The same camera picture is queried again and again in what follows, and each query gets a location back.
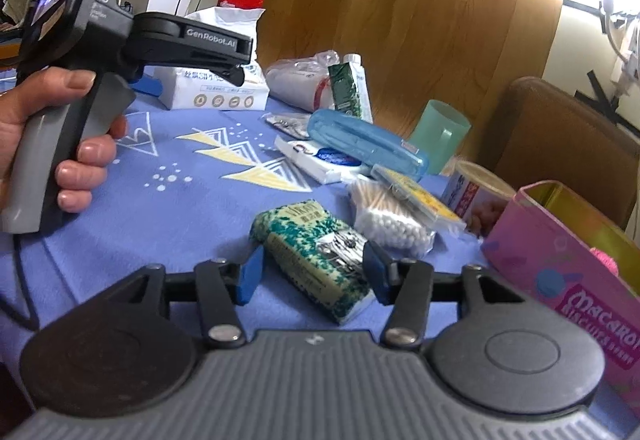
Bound pink knitted soft item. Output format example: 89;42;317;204
590;247;620;277

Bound paper cup with pink print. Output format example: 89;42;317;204
442;161;515;238

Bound mint green plastic cup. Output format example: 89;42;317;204
409;99;471;175

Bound pink macaron biscuit tin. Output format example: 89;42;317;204
482;180;639;413

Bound red cereal box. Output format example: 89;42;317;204
217;0;264;9

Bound small silver foil packet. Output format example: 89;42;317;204
262;113;310;140

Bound white tissue pack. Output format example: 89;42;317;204
152;6;271;112

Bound person's left hand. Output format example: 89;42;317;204
0;67;127;214

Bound blue patterned tablecloth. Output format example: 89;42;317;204
0;64;640;440

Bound blue toothbrush case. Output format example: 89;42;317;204
307;109;430;180

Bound cotton swabs bag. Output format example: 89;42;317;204
348;179;436;257

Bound clear plastic bag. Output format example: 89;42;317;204
265;50;341;112

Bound brown chair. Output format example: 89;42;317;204
470;76;639;229

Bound white power strip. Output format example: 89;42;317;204
601;0;639;96

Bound green floral tissue packet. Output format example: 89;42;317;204
250;200;374;324

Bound green white carton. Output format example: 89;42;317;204
329;54;373;123

